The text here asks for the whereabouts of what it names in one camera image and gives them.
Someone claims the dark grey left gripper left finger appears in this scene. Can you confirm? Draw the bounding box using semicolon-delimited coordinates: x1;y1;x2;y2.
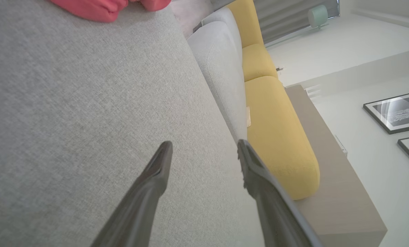
89;141;173;247

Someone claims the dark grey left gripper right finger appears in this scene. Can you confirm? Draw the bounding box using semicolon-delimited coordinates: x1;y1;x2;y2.
237;139;325;247

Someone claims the red garment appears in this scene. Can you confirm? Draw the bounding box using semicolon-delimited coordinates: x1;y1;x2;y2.
49;0;172;23

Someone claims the wide yellow sofa back cushion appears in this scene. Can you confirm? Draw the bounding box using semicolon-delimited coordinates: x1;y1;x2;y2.
244;75;321;201

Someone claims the large grey sofa chaise cushion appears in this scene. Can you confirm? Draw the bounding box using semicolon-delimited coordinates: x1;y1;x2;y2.
0;0;266;247

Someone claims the grey sofa seat cushion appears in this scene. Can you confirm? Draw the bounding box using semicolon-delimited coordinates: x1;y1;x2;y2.
187;21;249;143
201;7;243;66

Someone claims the narrow yellow sofa back cushion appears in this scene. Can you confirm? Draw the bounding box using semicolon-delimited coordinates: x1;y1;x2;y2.
241;43;279;83

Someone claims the grey pleated curtain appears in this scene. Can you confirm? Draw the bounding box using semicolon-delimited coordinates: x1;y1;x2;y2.
252;0;340;48

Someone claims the mint green round lamp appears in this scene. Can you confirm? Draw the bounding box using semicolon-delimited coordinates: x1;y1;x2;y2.
307;4;329;30

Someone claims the white wall power outlet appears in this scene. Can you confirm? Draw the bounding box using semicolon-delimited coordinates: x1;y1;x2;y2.
335;136;348;157

